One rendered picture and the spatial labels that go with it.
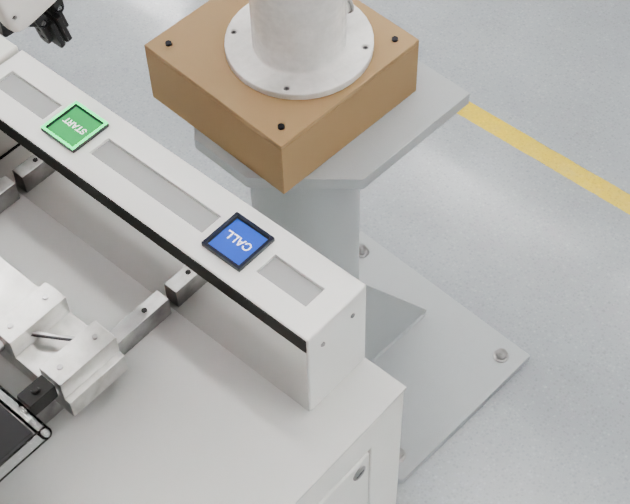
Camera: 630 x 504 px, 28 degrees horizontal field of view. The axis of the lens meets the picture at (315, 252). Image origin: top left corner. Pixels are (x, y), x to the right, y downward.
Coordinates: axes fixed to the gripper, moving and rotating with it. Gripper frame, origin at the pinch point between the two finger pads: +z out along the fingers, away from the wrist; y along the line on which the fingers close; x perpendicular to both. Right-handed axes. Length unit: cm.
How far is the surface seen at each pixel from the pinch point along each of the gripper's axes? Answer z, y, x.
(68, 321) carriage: 19.7, -20.7, -14.6
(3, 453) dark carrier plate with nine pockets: 14.5, -35.7, -22.9
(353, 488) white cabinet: 38, -13, -46
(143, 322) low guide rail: 24.2, -15.0, -19.1
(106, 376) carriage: 20.0, -22.7, -22.6
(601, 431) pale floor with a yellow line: 122, 37, -50
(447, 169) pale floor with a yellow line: 128, 68, 10
